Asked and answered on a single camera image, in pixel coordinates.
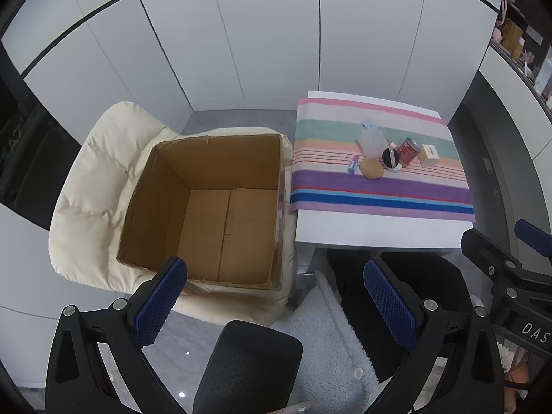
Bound white wardrobe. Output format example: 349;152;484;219
0;0;505;147

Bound white side table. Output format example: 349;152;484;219
295;90;475;274

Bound grey fleece jacket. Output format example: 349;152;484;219
272;269;389;414

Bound tan makeup sponge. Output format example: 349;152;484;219
359;158;384;180

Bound cardboard box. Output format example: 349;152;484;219
116;133;287;292

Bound striped cloth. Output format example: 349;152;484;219
290;97;476;224

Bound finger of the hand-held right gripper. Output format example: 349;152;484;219
461;228;552;307
514;219;552;264

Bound small white box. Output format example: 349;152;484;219
418;144;441;168

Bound brown box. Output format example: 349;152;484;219
502;19;525;51

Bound person's right hand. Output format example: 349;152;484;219
504;354;532;402

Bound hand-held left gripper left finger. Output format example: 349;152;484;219
45;256;188;414

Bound white curved cabinet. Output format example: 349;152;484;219
476;45;552;246

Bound red jar with lid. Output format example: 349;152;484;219
397;137;421;167

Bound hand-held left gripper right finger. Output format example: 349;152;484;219
363;257;506;414

